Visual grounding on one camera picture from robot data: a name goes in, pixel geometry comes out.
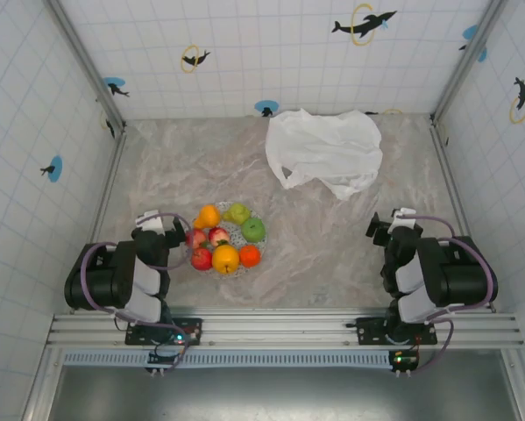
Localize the red apple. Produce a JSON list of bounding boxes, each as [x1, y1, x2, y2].
[[190, 246, 214, 271]]

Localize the yellow orange apple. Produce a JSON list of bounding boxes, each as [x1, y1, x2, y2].
[[211, 244, 240, 275]]

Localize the green pear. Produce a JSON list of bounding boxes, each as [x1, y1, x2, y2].
[[220, 202, 252, 224]]

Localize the green apple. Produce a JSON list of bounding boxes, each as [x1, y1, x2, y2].
[[240, 218, 266, 244]]

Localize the white plastic bag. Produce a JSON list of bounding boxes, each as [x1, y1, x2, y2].
[[265, 108, 384, 202]]

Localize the red yellow peach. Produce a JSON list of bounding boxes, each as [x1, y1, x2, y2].
[[208, 226, 231, 247], [184, 228, 209, 250]]

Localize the orange pear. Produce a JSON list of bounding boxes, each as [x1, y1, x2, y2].
[[193, 203, 223, 231]]

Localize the white blue speckled plate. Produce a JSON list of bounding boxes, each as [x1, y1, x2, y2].
[[181, 200, 268, 278]]

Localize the orange tangerine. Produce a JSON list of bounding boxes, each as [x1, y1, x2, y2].
[[238, 244, 262, 268]]

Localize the left small circuit board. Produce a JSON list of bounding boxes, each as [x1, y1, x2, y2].
[[146, 350, 188, 376]]

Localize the small circuit board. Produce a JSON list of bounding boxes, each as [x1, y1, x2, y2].
[[388, 348, 421, 376], [146, 350, 188, 376]]

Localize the right small circuit board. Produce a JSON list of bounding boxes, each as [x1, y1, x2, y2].
[[388, 348, 421, 376]]

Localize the dolphin blue circle sticker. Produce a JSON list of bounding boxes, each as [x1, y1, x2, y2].
[[39, 155, 64, 183], [103, 76, 131, 98], [458, 24, 489, 62], [253, 99, 280, 118]]

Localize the grey metal panel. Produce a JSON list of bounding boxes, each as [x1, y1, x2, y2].
[[46, 363, 521, 421]]

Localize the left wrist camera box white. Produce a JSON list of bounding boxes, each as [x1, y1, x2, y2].
[[136, 210, 166, 234]]

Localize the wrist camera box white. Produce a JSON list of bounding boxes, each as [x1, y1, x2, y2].
[[136, 210, 166, 234], [391, 208, 424, 230]]

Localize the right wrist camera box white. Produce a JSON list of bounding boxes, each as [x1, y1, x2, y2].
[[391, 208, 424, 230]]

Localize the aluminium side rail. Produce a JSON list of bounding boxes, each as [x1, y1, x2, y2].
[[71, 129, 130, 313], [430, 120, 496, 311]]

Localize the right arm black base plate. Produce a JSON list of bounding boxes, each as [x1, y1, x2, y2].
[[356, 316, 438, 347]]

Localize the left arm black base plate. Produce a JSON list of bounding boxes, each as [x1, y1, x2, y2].
[[124, 316, 204, 347]]

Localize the aluminium rail beam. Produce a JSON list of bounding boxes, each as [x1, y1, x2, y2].
[[46, 309, 524, 350]]

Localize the white slotted cable duct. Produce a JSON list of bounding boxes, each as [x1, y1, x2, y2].
[[62, 349, 397, 368]]

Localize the aluminium frame post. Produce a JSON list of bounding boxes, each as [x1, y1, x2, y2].
[[42, 0, 128, 132], [430, 0, 515, 123]]

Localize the large dolphin yellow ring sticker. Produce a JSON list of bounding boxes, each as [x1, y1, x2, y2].
[[330, 3, 398, 47]]

